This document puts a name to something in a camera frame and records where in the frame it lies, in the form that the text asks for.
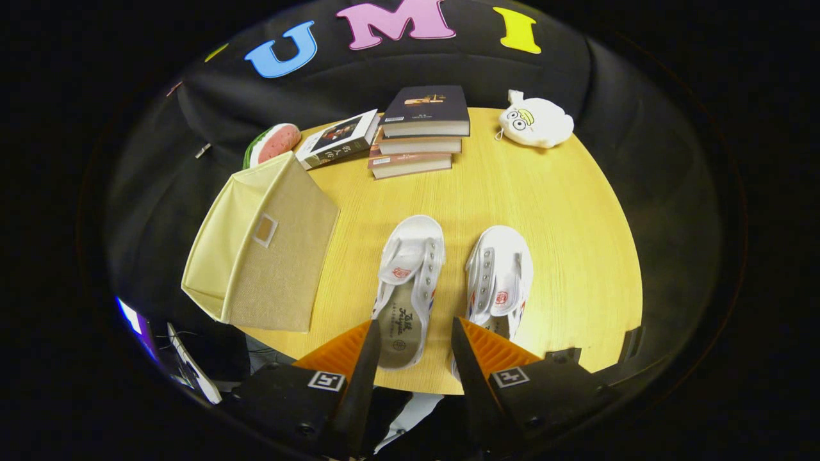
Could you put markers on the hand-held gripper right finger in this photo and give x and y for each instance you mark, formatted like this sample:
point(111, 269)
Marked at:
point(477, 397)

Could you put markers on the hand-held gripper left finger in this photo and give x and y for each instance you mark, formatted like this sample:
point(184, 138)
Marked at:
point(359, 397)

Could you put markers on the white canvas shoe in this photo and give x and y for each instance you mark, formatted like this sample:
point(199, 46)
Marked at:
point(416, 256)
point(503, 256)

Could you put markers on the beige fabric storage box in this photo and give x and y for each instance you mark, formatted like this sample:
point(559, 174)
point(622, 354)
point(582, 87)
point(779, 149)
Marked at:
point(275, 269)

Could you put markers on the person's white garment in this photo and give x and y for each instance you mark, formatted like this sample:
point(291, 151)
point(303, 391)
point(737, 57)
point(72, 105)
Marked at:
point(410, 413)

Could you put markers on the black table clamp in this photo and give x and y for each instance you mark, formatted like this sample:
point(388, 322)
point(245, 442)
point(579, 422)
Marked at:
point(564, 354)
point(634, 346)

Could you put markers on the white flat device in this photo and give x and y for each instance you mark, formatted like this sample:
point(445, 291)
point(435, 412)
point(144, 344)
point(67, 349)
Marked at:
point(192, 371)

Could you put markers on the brown cover book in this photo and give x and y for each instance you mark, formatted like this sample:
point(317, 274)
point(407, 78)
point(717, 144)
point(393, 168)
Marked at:
point(410, 166)
point(416, 145)

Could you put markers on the glowing screen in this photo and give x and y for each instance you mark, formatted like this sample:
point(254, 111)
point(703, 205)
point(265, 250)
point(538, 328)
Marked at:
point(131, 317)

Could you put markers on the portrait cover book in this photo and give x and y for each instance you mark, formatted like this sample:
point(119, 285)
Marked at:
point(336, 137)

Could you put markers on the watermelon slice toy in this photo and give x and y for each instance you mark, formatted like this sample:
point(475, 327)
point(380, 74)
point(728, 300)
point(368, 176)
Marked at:
point(278, 141)

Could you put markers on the white plush toy with face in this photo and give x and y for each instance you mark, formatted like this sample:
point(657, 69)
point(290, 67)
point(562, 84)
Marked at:
point(544, 121)

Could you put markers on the silver clip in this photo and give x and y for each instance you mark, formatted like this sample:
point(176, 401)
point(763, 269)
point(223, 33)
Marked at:
point(202, 150)

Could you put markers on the dark cover book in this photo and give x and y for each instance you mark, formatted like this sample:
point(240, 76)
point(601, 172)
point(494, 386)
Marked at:
point(426, 105)

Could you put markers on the pink clip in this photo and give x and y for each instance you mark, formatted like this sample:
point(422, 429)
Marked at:
point(174, 89)

